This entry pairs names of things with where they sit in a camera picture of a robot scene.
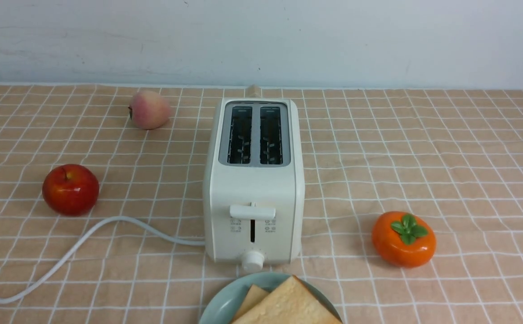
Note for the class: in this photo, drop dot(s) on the orange persimmon with green leaf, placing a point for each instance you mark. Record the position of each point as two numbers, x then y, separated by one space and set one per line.
403 239

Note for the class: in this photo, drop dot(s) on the red apple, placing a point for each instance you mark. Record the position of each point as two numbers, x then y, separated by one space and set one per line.
70 190

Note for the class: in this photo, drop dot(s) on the white two-slot toaster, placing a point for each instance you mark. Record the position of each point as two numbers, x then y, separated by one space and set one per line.
253 191

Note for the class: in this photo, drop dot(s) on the toasted bread slice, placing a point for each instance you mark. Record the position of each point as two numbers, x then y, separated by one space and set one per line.
289 303
254 295

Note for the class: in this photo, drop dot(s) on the light green plate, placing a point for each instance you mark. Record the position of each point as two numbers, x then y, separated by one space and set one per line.
226 302

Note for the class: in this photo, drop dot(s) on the orange checkered tablecloth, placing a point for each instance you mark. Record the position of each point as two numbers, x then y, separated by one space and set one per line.
454 158

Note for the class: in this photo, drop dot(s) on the pink peach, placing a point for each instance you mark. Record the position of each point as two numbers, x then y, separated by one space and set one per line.
149 110

